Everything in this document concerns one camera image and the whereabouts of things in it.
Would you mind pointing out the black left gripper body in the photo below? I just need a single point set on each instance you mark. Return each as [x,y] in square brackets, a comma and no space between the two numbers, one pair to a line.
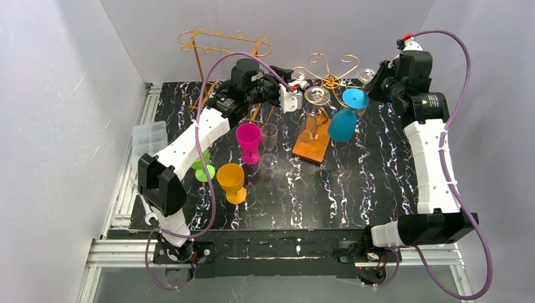
[275,86]

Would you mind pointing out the clear plastic screw box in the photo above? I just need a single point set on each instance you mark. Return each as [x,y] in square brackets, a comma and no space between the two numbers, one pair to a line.
[148,138]

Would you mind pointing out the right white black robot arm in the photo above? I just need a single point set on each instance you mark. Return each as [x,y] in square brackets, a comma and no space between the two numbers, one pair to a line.
[440,219]

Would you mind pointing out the silver wrench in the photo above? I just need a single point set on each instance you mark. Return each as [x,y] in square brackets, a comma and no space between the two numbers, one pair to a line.
[149,214]

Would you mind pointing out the clear wine glass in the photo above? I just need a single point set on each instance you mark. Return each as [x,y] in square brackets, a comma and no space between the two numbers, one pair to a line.
[269,137]
[317,96]
[365,75]

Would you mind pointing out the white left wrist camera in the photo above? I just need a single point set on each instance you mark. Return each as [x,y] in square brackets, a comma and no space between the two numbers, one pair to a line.
[290,101]

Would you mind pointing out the orange plastic wine glass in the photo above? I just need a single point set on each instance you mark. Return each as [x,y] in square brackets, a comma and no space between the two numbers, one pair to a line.
[231,178]

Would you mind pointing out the green plastic wine glass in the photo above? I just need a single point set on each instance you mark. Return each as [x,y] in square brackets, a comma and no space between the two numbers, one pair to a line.
[203,174]

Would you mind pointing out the white pipe fitting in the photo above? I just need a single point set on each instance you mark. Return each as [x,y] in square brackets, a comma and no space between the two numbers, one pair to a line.
[302,83]

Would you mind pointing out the blue plastic wine glass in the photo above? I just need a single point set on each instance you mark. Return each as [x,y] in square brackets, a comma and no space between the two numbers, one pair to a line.
[343,124]

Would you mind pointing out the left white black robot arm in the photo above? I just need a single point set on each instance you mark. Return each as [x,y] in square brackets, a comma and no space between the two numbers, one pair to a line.
[160,175]

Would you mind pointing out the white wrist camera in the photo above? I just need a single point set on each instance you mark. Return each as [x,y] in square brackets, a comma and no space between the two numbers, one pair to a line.
[290,101]
[408,43]

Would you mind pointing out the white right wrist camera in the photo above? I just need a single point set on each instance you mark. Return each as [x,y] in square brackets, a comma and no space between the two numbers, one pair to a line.
[408,43]

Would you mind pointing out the magenta plastic wine glass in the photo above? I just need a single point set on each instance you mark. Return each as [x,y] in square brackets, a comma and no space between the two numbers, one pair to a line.
[249,137]

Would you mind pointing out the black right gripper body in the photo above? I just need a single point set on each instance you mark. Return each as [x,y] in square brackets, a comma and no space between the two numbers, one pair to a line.
[380,83]

